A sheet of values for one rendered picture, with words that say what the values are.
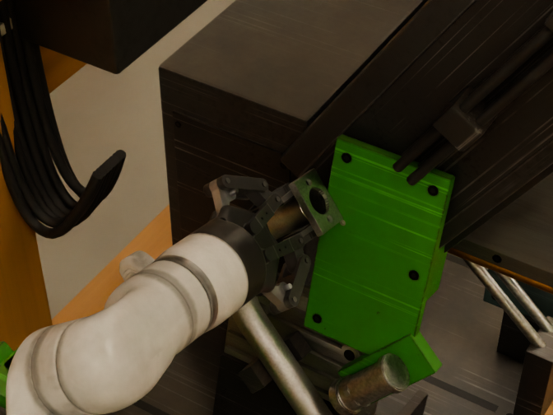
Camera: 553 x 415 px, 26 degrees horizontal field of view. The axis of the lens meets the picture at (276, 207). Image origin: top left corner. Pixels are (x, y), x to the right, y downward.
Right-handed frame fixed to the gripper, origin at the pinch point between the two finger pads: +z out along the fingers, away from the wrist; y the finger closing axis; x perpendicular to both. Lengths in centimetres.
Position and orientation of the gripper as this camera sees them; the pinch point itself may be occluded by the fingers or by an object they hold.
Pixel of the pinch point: (293, 214)
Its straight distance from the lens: 110.9
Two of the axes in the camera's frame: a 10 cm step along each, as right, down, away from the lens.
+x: -7.1, 3.5, 6.1
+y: -4.9, -8.7, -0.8
